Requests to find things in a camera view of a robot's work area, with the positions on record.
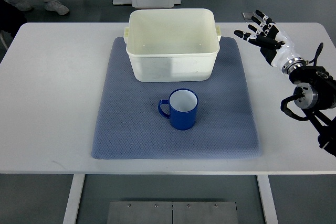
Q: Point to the right white table leg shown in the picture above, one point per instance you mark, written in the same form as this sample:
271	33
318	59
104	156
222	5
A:
267	200

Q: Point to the dark object at left edge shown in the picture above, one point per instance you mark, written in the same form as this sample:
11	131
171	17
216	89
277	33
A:
11	20

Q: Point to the blue enamel mug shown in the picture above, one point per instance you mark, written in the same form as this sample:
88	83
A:
180	108

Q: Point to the white table leg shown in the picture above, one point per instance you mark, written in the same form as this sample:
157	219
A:
74	199
267	200

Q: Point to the left white table leg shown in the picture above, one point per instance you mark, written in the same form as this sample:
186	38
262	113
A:
74	199

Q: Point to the blue textured mat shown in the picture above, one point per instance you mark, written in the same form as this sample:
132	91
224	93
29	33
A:
210	119

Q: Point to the cream plastic box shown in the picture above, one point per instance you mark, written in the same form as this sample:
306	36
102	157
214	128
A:
172	45

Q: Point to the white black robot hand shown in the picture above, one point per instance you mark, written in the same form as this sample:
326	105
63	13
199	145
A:
275	45

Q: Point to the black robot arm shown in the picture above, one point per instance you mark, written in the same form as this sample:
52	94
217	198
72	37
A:
314	92

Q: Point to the small grey floor plate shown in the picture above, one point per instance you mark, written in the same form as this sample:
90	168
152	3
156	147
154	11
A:
248	15

